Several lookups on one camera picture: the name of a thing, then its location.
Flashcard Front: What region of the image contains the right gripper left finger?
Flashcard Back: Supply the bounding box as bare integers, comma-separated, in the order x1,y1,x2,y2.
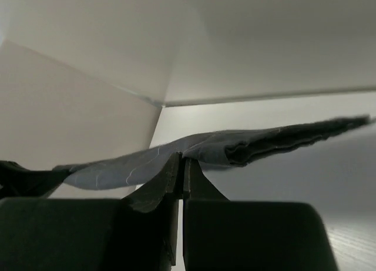
1,153,180,270

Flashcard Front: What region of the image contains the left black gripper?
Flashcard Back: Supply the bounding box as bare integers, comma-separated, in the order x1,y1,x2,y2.
1,160,70,198

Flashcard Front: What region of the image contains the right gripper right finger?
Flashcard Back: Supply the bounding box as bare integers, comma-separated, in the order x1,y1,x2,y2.
183,159,338,271

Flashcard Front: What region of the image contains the dark checked cloth placemat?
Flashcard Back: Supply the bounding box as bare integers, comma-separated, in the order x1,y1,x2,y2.
53,115,373,190

